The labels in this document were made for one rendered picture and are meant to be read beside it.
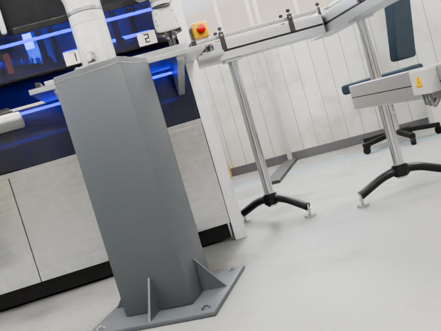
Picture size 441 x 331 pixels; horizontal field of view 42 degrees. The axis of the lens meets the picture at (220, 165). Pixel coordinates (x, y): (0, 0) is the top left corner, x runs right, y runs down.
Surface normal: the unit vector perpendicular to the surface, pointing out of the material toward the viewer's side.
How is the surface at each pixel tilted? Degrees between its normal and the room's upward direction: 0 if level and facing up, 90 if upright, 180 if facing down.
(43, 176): 90
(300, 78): 90
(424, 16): 90
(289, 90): 90
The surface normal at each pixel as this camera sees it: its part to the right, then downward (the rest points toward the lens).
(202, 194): 0.15, 0.04
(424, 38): -0.24, 0.15
